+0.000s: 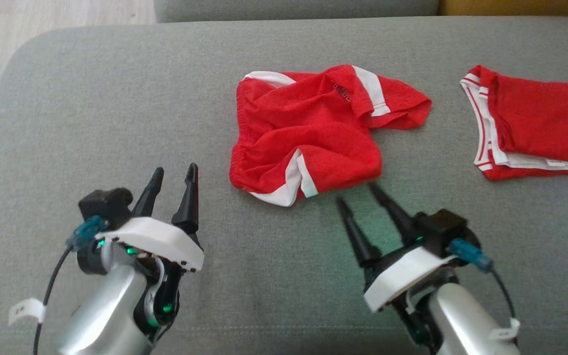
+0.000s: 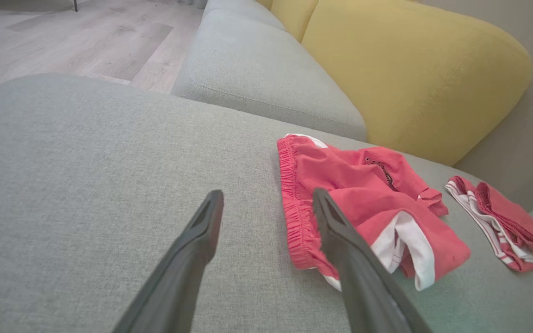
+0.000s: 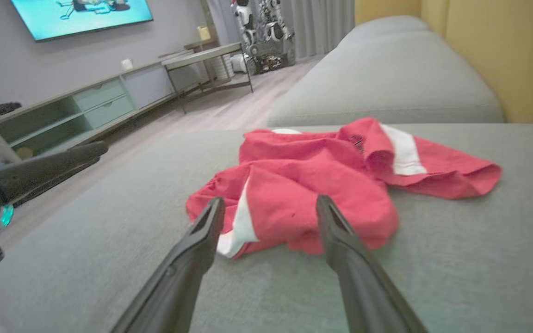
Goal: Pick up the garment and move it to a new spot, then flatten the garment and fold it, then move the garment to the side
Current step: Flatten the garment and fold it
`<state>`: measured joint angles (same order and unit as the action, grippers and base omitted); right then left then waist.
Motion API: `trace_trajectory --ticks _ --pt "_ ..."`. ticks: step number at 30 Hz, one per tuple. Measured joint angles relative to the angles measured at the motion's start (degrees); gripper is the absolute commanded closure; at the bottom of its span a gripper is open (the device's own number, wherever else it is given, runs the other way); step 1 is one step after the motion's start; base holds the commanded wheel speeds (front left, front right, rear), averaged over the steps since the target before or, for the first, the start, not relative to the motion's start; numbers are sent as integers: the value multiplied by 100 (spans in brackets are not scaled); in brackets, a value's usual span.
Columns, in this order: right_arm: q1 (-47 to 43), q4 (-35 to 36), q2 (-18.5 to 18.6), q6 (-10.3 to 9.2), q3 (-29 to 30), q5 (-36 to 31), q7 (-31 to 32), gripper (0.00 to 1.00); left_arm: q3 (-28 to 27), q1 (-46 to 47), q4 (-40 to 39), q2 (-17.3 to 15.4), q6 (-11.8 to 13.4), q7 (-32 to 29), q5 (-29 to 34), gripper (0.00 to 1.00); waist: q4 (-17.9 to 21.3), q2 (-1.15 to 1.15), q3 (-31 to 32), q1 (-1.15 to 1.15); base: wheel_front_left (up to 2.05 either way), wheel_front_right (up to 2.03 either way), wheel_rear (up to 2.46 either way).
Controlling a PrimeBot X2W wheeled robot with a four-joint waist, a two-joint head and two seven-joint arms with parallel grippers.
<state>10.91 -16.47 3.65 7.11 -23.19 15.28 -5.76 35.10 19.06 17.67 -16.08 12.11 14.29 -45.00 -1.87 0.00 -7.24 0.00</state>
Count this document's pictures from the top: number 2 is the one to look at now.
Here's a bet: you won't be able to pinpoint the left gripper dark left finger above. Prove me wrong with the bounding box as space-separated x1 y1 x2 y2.
111 189 225 333

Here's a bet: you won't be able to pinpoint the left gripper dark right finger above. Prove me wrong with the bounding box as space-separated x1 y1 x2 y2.
311 187 434 333

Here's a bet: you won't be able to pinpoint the red basketball jersey white trim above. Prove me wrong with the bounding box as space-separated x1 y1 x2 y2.
445 175 533 273

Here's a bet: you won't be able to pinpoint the red shorts white side panels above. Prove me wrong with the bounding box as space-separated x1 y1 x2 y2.
276 133 472 292

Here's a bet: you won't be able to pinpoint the large grey sofa seat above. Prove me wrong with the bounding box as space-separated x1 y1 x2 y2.
0 73 533 333

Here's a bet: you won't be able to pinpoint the grey stitched sofa cushion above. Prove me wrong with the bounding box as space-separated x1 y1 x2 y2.
172 0 368 142

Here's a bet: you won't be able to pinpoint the big yellow sofa back cushion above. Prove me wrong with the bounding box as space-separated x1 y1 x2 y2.
301 0 533 167

